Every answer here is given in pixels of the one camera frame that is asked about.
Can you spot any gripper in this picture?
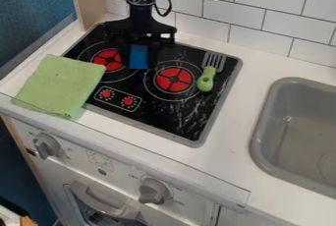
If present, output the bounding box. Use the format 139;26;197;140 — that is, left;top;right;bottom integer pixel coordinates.
102;4;179;69

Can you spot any blue block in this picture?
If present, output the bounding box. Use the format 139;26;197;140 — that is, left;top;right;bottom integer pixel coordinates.
128;43;151;71

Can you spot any toy stove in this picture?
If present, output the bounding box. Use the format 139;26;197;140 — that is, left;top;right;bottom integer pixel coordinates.
60;23;245;149

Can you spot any green and grey toy spatula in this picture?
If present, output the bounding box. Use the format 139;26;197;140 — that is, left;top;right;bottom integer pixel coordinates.
196;52;228;93

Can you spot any green cloth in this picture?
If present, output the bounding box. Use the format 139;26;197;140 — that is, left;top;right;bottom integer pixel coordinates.
10;53;108;121

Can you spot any toy sink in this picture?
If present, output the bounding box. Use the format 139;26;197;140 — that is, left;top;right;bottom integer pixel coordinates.
248;77;336;200

